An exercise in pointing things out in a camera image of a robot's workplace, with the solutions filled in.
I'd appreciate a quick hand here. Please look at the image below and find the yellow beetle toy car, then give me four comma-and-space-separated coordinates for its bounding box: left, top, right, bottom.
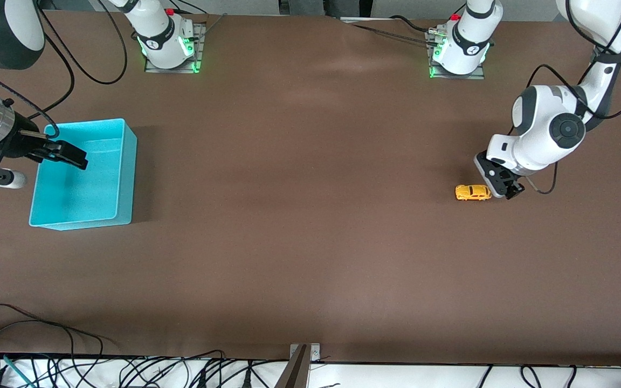
455, 184, 492, 202

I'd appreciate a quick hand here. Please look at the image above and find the teal plastic bin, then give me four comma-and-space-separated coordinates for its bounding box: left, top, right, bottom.
29, 118, 138, 231

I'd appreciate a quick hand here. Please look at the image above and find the grey metal pole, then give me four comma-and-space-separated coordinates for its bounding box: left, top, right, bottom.
274, 345, 311, 388

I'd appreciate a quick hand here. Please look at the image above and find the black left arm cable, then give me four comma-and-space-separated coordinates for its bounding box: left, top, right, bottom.
505, 0, 621, 196

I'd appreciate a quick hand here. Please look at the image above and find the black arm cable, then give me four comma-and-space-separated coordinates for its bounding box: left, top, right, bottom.
505, 0, 621, 196
0, 0, 129, 140

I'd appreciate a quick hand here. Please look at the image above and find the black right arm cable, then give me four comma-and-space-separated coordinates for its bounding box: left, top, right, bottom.
0, 0, 129, 140

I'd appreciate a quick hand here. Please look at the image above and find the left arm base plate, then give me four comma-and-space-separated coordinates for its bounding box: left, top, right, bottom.
425, 30, 486, 80

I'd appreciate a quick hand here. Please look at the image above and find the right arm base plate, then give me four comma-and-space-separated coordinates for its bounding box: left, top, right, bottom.
144, 23, 206, 74

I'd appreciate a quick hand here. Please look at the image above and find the black looped table cable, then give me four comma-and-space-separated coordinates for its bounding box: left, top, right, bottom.
0, 303, 105, 359

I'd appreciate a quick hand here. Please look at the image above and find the thick black base cable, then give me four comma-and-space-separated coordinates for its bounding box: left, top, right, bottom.
390, 15, 440, 34

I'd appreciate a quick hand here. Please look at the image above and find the thin grey base cable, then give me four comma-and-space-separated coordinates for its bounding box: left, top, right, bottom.
340, 17, 438, 46

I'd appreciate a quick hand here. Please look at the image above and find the thin black base cable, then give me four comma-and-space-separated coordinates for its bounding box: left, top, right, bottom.
173, 0, 209, 16

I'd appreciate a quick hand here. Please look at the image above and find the grey slanted cable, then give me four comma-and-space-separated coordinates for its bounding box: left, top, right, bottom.
202, 13, 229, 39

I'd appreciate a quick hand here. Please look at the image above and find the black cable tangle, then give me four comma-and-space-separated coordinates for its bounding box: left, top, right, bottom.
0, 350, 289, 388

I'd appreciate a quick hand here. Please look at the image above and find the small metal bracket plate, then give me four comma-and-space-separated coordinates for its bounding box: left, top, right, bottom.
289, 343, 321, 363

